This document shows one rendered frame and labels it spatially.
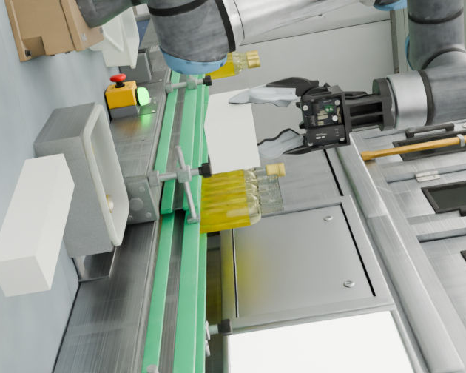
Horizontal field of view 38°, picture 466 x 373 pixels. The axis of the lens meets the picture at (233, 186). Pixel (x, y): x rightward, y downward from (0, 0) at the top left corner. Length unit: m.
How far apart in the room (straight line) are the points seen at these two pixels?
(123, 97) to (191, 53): 0.50
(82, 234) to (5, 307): 0.30
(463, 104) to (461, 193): 0.92
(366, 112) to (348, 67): 6.74
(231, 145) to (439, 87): 0.28
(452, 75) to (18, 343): 0.68
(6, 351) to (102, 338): 0.21
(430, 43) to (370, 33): 6.59
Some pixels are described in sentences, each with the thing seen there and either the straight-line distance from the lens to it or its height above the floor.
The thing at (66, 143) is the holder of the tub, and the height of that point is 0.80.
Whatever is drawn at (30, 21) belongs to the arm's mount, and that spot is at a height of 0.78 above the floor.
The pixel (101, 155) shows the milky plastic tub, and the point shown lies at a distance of 1.32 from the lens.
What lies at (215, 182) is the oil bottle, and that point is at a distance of 1.58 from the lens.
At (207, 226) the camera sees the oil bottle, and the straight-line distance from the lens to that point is 1.49.
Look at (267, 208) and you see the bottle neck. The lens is 1.49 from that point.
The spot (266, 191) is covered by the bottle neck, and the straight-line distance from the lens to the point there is 1.54.
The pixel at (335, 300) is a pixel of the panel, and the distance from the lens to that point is 1.40.
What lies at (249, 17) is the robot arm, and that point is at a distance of 1.28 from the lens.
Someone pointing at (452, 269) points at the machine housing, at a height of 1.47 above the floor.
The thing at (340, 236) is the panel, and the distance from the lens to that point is 1.60.
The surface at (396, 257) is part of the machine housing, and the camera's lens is 1.51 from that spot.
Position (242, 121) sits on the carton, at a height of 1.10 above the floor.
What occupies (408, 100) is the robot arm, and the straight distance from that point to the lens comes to 0.92.
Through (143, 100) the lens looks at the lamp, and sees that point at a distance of 1.74.
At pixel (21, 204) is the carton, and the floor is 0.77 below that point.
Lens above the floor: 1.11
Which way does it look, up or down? 3 degrees down
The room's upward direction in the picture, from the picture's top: 81 degrees clockwise
